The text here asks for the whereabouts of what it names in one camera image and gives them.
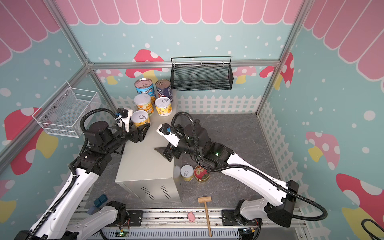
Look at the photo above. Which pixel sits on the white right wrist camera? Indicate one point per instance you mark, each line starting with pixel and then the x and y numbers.
pixel 164 130

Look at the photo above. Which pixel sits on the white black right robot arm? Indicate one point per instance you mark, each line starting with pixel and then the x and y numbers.
pixel 278 198

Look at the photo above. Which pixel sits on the green yellow white lid can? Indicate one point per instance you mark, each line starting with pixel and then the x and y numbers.
pixel 144 103

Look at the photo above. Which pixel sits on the black wire mesh basket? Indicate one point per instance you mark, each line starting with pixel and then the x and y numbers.
pixel 213 73

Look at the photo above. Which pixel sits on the dark chopped tomatoes can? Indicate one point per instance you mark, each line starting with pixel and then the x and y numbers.
pixel 164 89

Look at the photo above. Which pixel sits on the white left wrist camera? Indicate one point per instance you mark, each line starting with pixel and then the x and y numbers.
pixel 124 116

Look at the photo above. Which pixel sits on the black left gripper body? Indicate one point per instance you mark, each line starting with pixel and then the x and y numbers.
pixel 132 135

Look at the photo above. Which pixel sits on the red lid flat tin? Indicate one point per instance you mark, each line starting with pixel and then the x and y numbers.
pixel 201 174

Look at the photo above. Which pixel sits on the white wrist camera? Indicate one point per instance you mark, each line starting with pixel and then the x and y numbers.
pixel 124 116
pixel 164 130

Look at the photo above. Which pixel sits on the pink eraser blob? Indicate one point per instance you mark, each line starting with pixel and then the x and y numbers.
pixel 191 217

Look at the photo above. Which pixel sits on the yellow can silver lid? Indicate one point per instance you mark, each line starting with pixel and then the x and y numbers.
pixel 140 118

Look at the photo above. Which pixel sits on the blue chicken noodle soup can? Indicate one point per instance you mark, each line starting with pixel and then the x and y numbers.
pixel 145 86

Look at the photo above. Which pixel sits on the wooden mallet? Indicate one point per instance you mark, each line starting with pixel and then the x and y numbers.
pixel 205 201

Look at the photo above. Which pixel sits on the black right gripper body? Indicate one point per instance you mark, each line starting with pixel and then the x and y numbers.
pixel 171 150

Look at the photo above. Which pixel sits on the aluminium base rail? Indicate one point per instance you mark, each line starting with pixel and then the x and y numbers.
pixel 173 224

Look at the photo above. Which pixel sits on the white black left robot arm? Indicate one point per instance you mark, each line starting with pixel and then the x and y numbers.
pixel 105 132

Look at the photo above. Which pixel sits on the white wire mesh basket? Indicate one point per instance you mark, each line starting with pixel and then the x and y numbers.
pixel 61 114

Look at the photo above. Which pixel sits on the white lid small can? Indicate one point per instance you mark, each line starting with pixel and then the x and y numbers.
pixel 163 106

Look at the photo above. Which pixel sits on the grey metal cabinet counter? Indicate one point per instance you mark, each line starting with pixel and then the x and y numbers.
pixel 145 173

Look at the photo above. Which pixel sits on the teal small block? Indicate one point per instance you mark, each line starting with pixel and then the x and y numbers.
pixel 100 201

